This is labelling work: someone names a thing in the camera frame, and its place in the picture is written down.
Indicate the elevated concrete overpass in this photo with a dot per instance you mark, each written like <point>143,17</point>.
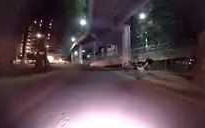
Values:
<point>113,13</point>

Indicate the group of people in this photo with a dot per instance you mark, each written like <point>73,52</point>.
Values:
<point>142,65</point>

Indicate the dark asphalt path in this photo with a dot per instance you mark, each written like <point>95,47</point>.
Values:
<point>100,93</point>

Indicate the long grey wall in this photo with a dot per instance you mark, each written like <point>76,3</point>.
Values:
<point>170,55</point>

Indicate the street lamp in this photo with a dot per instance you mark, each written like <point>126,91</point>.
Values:
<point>82,22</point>
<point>142,16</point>

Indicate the tall building with lit windows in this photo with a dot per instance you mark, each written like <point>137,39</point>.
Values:
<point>31,40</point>

